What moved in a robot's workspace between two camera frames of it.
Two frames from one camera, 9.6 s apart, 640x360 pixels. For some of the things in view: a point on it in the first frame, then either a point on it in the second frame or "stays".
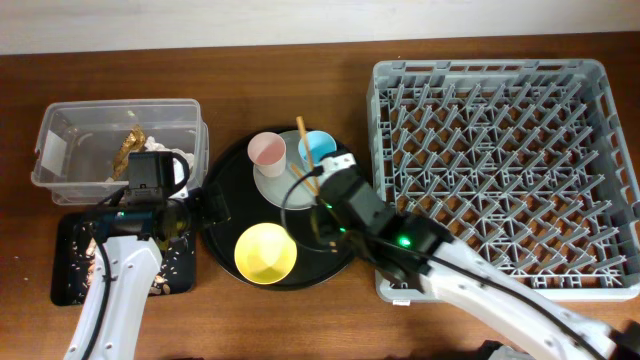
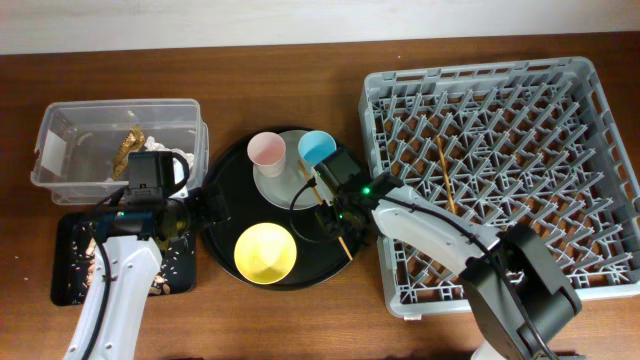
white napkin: (151, 145) stays
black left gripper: (200, 200) stays
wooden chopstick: (300, 123) → (447, 175)
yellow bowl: (265, 253) stays
